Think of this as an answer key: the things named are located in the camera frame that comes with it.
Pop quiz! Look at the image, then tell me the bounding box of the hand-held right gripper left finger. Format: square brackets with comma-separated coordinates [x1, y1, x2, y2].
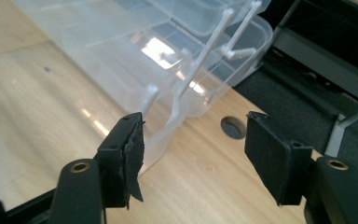
[96, 111, 145, 210]

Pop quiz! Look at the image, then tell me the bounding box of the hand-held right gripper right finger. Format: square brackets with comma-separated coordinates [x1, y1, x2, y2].
[243, 111, 313, 207]

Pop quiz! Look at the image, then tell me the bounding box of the clear plastic tiered storage box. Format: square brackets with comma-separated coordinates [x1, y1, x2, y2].
[11, 0, 275, 175]

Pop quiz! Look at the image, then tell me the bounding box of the grey metal frame leg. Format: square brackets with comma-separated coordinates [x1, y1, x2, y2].
[324, 98, 358, 158]

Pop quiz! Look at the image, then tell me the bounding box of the grey metal frame beam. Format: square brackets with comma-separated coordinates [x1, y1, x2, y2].
[272, 26, 358, 104]

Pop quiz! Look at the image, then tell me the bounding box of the dark round cable grommet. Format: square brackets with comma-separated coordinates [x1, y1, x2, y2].
[220, 116, 247, 140]

